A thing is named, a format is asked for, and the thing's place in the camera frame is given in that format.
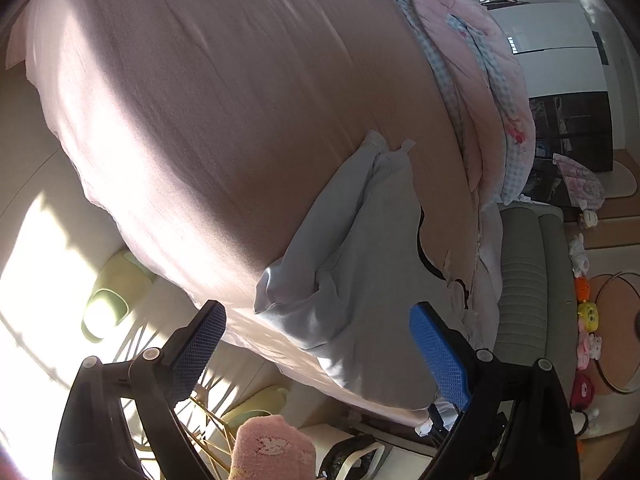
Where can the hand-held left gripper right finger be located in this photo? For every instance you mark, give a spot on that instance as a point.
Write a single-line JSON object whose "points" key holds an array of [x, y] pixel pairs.
{"points": [[440, 355]]}

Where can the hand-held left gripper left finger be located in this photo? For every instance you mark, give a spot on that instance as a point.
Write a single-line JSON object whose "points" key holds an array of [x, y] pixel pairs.
{"points": [[200, 345]]}

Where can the light blue garment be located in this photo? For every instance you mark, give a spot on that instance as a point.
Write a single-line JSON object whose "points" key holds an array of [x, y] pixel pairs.
{"points": [[320, 260]]}

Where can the green slipper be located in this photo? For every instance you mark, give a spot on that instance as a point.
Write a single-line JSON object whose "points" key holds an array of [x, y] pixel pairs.
{"points": [[115, 300], [260, 400]]}

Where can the grey padded headboard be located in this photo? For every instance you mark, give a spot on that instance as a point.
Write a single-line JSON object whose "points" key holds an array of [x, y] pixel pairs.
{"points": [[530, 285]]}

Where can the white trash bin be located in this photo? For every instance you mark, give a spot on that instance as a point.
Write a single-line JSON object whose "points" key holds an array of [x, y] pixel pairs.
{"points": [[360, 452]]}

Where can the pink fuzzy slipper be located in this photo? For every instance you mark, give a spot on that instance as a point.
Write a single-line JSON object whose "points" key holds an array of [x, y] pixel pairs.
{"points": [[270, 450]]}

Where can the red plush toy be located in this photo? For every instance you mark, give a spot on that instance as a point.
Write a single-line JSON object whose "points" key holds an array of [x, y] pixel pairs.
{"points": [[581, 391]]}

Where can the pink plush toy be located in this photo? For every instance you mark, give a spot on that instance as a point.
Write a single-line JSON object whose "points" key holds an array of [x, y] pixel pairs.
{"points": [[590, 347]]}

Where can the yellow plush toy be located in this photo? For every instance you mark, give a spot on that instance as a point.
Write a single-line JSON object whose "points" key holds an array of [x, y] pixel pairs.
{"points": [[589, 315]]}

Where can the thin hoop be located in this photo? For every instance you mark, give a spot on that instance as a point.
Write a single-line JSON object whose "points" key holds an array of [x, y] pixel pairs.
{"points": [[595, 335]]}

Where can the orange plush toy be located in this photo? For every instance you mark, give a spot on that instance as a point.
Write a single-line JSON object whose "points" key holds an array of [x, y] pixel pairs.
{"points": [[582, 289]]}

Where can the black and white plush toy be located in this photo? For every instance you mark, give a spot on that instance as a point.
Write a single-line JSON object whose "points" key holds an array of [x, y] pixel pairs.
{"points": [[587, 420]]}

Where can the small pale plush toy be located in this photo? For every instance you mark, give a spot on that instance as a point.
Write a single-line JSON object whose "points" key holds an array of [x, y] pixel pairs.
{"points": [[589, 219]]}

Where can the pink printed bag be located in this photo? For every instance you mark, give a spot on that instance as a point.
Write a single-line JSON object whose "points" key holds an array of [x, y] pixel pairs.
{"points": [[582, 185]]}

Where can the pink bed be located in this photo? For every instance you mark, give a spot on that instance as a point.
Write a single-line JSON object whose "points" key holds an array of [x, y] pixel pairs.
{"points": [[225, 110]]}

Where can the dark glass cabinet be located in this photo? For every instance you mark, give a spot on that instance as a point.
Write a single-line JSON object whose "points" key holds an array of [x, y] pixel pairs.
{"points": [[575, 125]]}

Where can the pink checked quilt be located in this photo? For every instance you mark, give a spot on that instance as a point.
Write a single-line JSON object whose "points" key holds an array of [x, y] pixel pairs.
{"points": [[475, 60]]}

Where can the white wardrobe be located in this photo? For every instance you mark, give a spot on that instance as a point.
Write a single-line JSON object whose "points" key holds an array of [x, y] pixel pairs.
{"points": [[555, 70]]}

